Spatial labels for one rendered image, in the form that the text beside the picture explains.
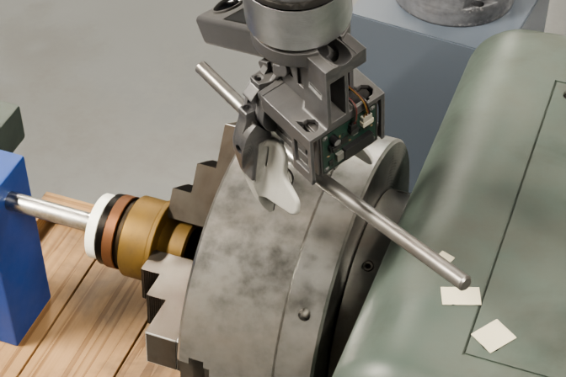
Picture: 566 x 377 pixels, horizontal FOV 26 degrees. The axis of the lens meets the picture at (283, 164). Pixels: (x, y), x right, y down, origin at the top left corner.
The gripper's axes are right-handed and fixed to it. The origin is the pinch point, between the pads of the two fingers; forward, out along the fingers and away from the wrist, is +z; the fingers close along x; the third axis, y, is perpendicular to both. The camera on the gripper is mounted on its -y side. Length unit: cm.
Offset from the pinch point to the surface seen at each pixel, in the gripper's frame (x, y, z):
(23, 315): -20.2, -26.9, 35.7
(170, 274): -9.4, -8.8, 16.6
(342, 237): 0.7, 5.0, 4.6
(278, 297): -6.1, 4.7, 7.3
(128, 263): -11.3, -13.9, 18.7
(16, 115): -4, -58, 41
